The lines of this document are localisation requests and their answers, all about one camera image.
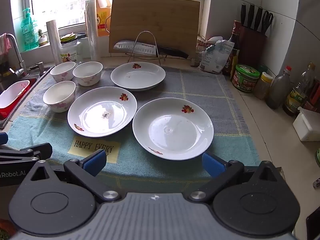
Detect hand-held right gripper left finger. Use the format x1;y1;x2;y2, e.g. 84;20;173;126
30;149;122;204

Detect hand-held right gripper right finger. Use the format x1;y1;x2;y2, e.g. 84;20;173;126
188;152;285;204

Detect white plate flower print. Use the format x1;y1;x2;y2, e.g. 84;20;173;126
110;62;166;92
67;86;137;138
132;97;214;161

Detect white bowl pink flowers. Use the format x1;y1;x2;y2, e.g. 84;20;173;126
72;61;103;87
49;61;76;83
42;80;76;113

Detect red wash basin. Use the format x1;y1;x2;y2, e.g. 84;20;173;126
0;80;32;117

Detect steel kitchen sink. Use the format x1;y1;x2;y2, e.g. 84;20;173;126
0;62;54;130

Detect metal sink fitting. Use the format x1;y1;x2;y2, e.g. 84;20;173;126
29;61;46;75

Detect steel faucet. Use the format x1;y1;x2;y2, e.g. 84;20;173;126
0;33;28;77

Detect checked grey blue towel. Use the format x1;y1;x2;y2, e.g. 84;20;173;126
6;66;262;188

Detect green lid sauce jar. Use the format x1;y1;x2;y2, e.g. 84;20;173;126
232;64;260;93

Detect yellow lid jar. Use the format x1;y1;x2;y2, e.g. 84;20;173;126
254;72;273;100

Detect pink cloth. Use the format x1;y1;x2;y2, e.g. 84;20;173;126
0;34;12;55

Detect grey bottle red cap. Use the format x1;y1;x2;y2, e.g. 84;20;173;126
265;66;292;110

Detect white plastic box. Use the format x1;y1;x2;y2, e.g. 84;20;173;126
292;106;320;142

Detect glass jar green lid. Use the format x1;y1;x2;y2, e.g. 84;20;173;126
59;33;83;64

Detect small potted succulent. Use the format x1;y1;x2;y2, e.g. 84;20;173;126
37;29;48;47

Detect green dish soap bottle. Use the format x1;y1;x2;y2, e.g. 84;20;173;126
20;7;40;51

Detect white blue print bag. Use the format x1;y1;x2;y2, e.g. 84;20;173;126
197;39;235;73

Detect clear oil bottle yellow cap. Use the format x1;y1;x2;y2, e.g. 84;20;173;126
282;62;316;117

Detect short plastic wrap roll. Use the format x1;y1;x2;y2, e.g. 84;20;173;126
46;20;62;65

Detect white pink print bag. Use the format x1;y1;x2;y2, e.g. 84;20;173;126
196;36;210;63

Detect dark wooden knife block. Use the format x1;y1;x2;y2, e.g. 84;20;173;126
237;25;267;68

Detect dark soy sauce bottle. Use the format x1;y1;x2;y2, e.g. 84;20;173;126
226;20;242;75

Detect tall plastic wrap roll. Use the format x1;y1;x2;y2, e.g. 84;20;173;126
85;0;99;62

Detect orange cooking oil jug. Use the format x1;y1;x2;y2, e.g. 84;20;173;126
89;0;112;37

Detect window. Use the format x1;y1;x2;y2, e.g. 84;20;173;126
26;0;194;34

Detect black block knife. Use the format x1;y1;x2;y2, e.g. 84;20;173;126
254;6;264;32
240;3;248;27
247;4;255;30

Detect black kitchen scissors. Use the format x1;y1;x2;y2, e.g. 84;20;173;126
261;10;274;35

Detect bamboo cutting board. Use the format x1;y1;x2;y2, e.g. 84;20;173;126
105;0;201;59

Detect steel kitchen knife black handle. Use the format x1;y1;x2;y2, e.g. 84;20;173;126
113;39;189;59

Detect metal wire rack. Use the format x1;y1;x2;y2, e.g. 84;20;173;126
126;31;168;63

